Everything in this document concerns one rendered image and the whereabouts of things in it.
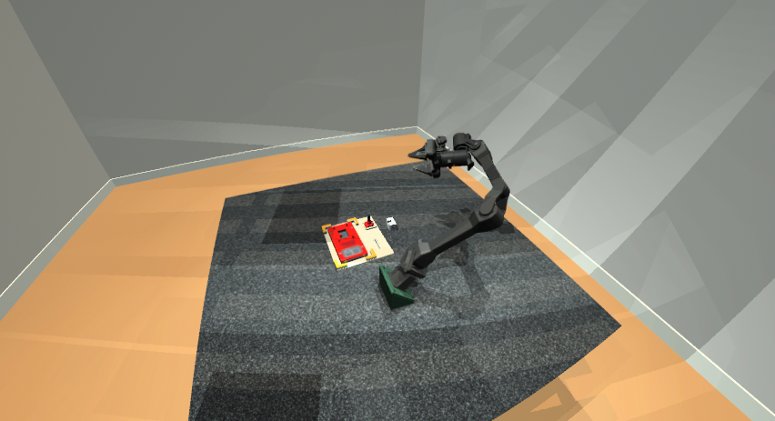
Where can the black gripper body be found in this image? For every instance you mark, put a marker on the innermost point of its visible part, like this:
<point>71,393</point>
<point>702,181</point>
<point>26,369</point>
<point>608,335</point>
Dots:
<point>438,159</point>

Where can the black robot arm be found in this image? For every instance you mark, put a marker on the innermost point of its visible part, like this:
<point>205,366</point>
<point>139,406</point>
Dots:
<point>486,217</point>

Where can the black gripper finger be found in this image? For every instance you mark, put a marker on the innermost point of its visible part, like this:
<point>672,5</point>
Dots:
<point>425,168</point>
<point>420,154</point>

